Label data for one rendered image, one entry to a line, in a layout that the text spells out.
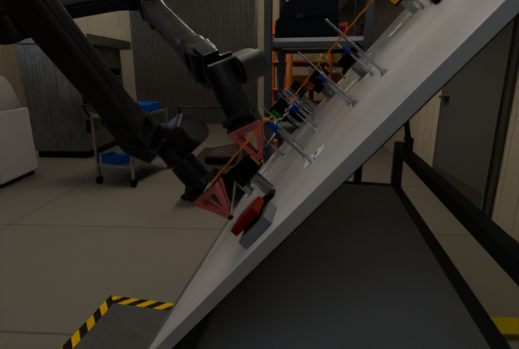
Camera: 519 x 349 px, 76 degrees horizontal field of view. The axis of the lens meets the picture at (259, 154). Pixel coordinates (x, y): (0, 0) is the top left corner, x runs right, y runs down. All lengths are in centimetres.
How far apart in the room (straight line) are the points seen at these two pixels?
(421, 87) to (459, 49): 5
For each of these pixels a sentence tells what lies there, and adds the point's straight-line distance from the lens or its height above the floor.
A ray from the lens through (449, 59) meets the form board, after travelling 40.
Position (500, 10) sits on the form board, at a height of 136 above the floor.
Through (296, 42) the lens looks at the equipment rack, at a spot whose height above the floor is 143.
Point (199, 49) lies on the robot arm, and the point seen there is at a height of 135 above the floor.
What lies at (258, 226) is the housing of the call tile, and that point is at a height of 110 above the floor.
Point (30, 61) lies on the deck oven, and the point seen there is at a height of 145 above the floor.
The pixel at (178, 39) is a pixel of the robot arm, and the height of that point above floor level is 137.
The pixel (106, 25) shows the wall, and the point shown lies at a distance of 959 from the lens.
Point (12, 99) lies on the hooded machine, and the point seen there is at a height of 99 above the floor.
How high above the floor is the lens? 130
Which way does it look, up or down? 14 degrees down
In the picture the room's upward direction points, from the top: straight up
